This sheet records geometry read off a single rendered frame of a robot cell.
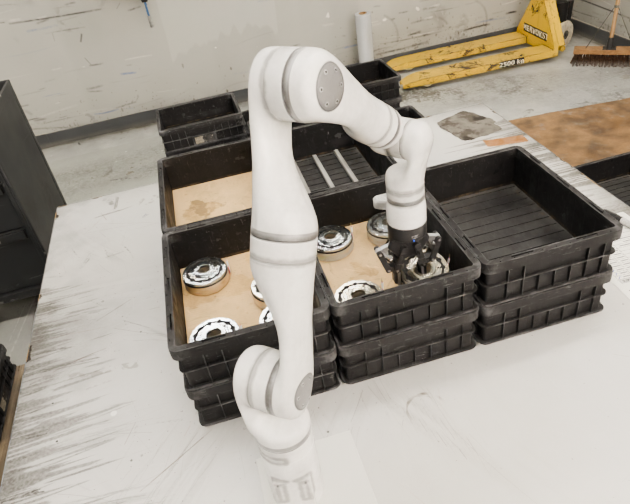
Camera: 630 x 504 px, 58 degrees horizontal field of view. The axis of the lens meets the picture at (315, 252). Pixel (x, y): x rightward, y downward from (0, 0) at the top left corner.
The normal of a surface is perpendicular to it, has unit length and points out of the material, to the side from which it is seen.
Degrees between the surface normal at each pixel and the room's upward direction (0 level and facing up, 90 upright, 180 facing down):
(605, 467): 0
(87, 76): 90
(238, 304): 0
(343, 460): 1
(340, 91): 89
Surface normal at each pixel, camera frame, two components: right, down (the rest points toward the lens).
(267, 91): -0.57, 0.41
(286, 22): 0.25, 0.55
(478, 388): -0.13, -0.79
